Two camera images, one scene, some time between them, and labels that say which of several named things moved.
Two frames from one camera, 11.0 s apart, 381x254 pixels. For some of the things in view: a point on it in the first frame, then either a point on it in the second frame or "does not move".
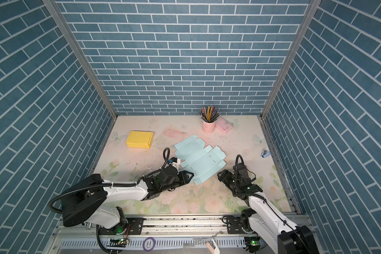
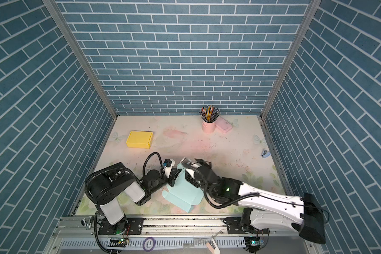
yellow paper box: [140, 139] does not move
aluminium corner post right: [311, 11] does not move
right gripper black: [226, 178] → [191, 178]
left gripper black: [185, 177] does not move
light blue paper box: [201, 160] → [184, 194]
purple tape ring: [153, 246] does not move
